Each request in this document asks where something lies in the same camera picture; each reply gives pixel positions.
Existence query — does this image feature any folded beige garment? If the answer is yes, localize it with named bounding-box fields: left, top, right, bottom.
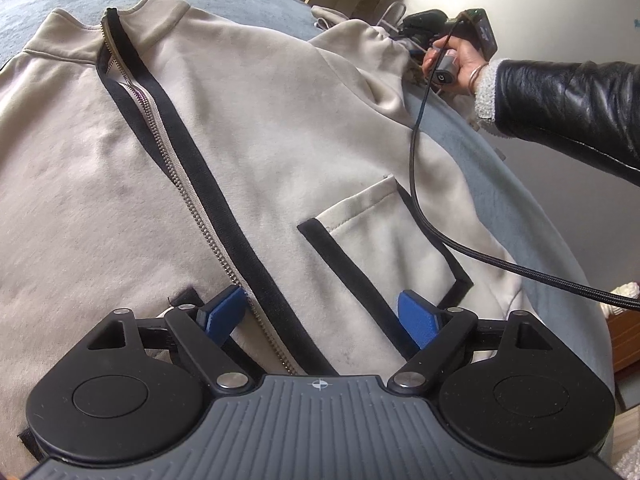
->
left=311, top=6, right=349, bottom=30

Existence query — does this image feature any beige zip hoodie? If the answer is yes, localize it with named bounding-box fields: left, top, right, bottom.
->
left=1, top=0, right=529, bottom=474

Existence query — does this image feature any black leather sleeve forearm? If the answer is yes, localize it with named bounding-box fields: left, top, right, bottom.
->
left=473, top=60, right=639, bottom=185

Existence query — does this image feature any black cable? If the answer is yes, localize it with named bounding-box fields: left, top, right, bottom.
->
left=408, top=19, right=640, bottom=311

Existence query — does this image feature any cream bed post knob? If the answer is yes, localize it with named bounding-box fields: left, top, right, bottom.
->
left=596, top=280, right=640, bottom=317

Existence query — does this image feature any person right hand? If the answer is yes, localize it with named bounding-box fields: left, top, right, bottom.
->
left=422, top=36, right=487, bottom=96

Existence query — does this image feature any grey-blue bed blanket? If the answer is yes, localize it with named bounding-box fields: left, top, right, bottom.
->
left=1, top=0, right=614, bottom=386

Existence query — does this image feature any wooden drawer cabinet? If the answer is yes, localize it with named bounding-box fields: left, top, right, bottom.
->
left=606, top=311, right=640, bottom=373

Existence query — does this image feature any metal storage shelf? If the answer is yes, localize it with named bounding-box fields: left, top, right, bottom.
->
left=376, top=1, right=407, bottom=40

